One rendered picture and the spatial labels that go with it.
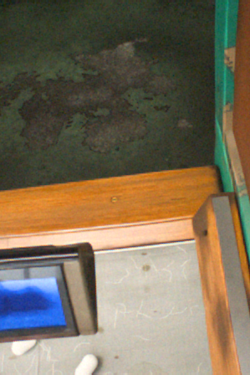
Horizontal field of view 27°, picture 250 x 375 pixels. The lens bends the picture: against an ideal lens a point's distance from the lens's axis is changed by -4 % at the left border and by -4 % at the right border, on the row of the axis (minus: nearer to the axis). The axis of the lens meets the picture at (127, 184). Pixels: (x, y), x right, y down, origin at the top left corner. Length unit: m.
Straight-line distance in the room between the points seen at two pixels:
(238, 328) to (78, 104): 1.55
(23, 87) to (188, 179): 1.45
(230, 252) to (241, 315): 0.08
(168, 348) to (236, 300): 0.15
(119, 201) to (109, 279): 0.12
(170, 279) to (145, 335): 0.09
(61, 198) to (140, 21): 1.65
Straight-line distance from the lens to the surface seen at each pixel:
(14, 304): 0.41
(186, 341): 0.74
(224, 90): 0.70
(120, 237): 0.80
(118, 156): 1.87
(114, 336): 0.75
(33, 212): 0.84
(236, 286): 0.64
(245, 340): 0.62
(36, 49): 2.38
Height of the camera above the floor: 1.44
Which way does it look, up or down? 54 degrees down
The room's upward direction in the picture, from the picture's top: 11 degrees counter-clockwise
